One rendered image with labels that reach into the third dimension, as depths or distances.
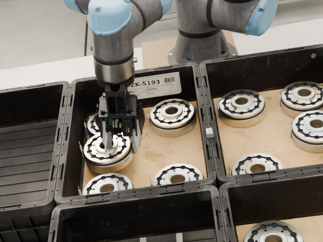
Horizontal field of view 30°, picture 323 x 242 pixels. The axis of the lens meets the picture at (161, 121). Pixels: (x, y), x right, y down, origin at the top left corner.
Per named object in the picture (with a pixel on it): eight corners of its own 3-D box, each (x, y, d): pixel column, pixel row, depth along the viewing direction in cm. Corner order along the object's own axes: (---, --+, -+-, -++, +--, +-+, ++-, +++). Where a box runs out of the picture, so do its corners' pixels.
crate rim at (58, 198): (72, 87, 142) (70, 79, 140) (199, 69, 140) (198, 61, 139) (55, 213, 111) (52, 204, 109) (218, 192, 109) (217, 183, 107)
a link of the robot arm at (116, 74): (93, 44, 114) (137, 42, 114) (96, 65, 117) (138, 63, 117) (92, 66, 108) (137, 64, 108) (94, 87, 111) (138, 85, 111)
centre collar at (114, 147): (95, 140, 129) (95, 138, 129) (118, 137, 129) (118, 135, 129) (94, 155, 126) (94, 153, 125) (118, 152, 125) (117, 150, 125)
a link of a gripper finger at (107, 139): (97, 167, 124) (101, 133, 118) (98, 148, 129) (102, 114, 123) (112, 168, 124) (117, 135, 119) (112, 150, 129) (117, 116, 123)
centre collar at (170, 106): (159, 108, 138) (159, 105, 138) (180, 103, 138) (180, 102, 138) (163, 121, 134) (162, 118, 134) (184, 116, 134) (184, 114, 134)
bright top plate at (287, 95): (277, 86, 139) (277, 84, 139) (321, 79, 138) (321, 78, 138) (286, 113, 131) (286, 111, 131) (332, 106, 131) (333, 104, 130)
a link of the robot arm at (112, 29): (142, -6, 105) (112, 15, 100) (145, 48, 112) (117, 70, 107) (106, -16, 109) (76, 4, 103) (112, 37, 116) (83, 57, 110)
